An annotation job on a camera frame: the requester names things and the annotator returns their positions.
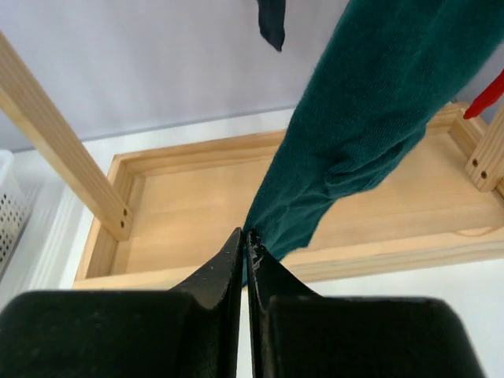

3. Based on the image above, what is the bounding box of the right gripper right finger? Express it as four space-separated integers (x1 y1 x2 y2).
246 232 484 377

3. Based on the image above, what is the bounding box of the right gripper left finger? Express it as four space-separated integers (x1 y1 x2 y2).
1 229 242 377

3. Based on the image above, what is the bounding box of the dark green sock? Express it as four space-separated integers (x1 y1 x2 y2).
244 1 503 260

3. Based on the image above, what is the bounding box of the red christmas sock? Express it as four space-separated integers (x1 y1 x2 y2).
463 70 504 120

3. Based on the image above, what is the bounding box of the wooden drying rack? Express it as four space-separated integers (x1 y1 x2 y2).
1 39 503 289

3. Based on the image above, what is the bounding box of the white plastic basket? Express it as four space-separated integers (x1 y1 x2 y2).
1 150 32 277

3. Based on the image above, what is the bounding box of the dark navy sock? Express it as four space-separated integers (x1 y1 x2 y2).
257 0 286 52

